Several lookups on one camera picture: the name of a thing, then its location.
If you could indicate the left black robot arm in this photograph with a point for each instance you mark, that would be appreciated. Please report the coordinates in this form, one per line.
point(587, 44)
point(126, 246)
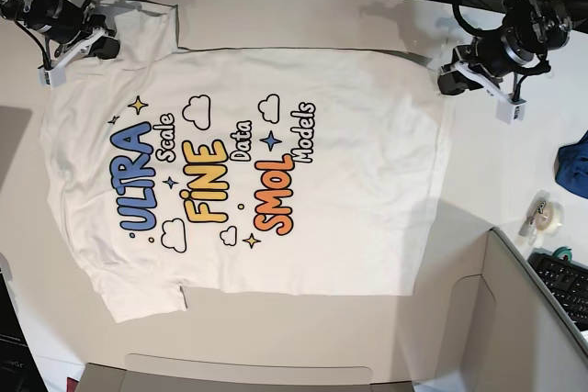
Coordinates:
point(540, 26)

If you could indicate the white printed t-shirt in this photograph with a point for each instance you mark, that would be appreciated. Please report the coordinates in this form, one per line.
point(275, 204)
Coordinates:
point(282, 171)

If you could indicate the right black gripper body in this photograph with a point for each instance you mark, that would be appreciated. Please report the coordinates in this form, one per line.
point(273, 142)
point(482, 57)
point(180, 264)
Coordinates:
point(74, 23)

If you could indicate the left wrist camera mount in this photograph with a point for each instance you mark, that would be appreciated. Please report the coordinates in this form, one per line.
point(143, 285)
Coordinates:
point(509, 108)

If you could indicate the beige partition box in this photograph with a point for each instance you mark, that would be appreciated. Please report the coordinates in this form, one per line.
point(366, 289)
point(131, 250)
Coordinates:
point(504, 332)

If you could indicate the black monitor corner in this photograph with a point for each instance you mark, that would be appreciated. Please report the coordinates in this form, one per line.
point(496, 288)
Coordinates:
point(19, 372)

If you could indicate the green tape roll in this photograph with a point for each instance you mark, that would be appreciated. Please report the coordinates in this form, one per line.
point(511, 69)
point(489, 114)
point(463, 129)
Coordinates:
point(563, 253)

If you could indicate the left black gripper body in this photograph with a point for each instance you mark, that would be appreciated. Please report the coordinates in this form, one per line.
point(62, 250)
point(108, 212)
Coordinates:
point(495, 56)

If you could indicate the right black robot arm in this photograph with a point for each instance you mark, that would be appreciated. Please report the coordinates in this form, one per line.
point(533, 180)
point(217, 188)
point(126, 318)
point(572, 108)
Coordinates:
point(37, 18)

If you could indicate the blue cloth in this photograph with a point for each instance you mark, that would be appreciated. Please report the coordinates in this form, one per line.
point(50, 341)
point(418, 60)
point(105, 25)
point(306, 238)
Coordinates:
point(572, 170)

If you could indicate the black computer keyboard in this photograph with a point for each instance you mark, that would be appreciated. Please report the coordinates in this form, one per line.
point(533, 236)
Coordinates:
point(567, 282)

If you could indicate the clear tape dispenser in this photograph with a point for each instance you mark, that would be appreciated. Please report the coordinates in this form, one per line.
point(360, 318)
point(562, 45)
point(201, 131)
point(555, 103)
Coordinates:
point(544, 217)

